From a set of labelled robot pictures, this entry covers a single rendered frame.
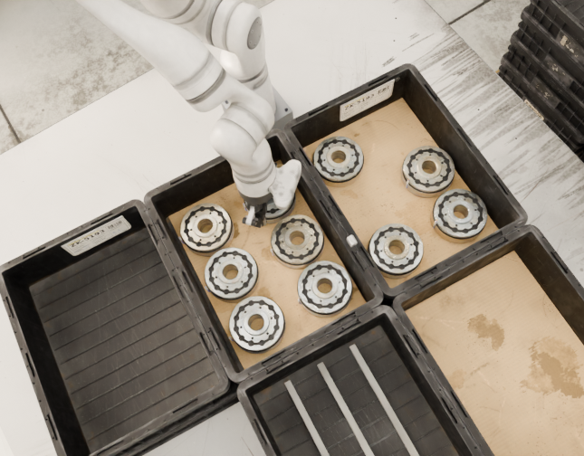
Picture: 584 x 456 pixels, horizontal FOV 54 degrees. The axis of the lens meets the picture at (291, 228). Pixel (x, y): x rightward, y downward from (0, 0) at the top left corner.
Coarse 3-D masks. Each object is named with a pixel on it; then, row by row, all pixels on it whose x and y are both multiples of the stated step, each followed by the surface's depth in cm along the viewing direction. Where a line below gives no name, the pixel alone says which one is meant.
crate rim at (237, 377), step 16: (288, 144) 111; (224, 160) 111; (192, 176) 110; (304, 176) 108; (160, 192) 109; (320, 192) 107; (160, 224) 108; (336, 224) 105; (176, 256) 104; (352, 256) 102; (368, 272) 101; (192, 288) 102; (368, 304) 99; (208, 320) 100; (336, 320) 98; (208, 336) 99; (320, 336) 98; (224, 352) 98; (288, 352) 97; (224, 368) 97; (256, 368) 96
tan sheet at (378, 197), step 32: (352, 128) 123; (384, 128) 122; (416, 128) 122; (384, 160) 120; (352, 192) 118; (384, 192) 117; (352, 224) 115; (384, 224) 115; (416, 224) 114; (448, 256) 112
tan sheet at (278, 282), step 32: (224, 192) 119; (192, 256) 115; (256, 256) 114; (256, 288) 112; (288, 288) 111; (320, 288) 111; (352, 288) 111; (224, 320) 110; (256, 320) 109; (288, 320) 109; (320, 320) 109
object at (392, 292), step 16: (384, 80) 115; (416, 80) 115; (352, 96) 114; (432, 96) 115; (320, 112) 113; (448, 112) 111; (288, 128) 112; (464, 144) 109; (304, 160) 110; (480, 160) 107; (320, 176) 108; (496, 176) 106; (336, 208) 107; (512, 208) 104; (512, 224) 103; (480, 240) 102; (496, 240) 102; (368, 256) 102; (464, 256) 101; (432, 272) 101; (384, 288) 100; (400, 288) 100
